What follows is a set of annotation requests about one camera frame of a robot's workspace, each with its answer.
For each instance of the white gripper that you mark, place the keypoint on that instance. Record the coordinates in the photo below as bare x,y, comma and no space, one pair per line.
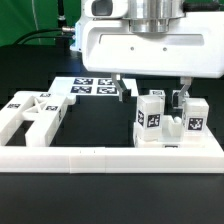
193,47

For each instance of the small white marker block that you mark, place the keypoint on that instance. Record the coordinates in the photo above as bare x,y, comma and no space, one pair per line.
149,113

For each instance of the white chair seat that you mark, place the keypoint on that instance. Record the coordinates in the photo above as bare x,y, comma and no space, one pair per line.
170,137

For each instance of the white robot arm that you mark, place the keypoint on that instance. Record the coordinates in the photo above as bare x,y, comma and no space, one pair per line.
143,16

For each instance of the white marker base sheet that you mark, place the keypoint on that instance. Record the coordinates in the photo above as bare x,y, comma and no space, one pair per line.
83,86

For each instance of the white U-shaped obstacle frame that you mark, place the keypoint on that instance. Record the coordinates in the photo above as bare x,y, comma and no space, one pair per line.
195,155

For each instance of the white chair back frame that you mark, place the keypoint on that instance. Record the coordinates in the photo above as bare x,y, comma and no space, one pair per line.
45,110

